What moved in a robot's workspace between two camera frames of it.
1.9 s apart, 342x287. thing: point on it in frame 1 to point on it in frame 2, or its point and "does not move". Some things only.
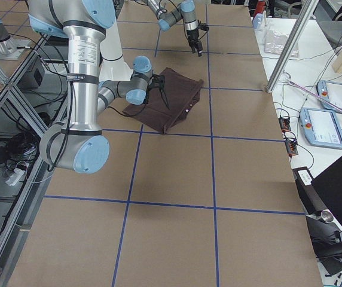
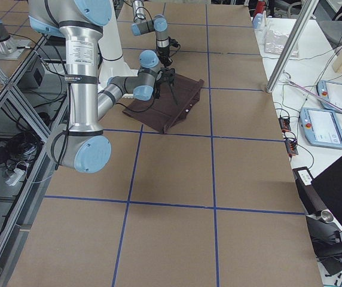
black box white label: [311, 199] does not move
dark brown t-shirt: [167, 104] does not move
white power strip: [15, 177] does not move
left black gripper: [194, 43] to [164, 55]
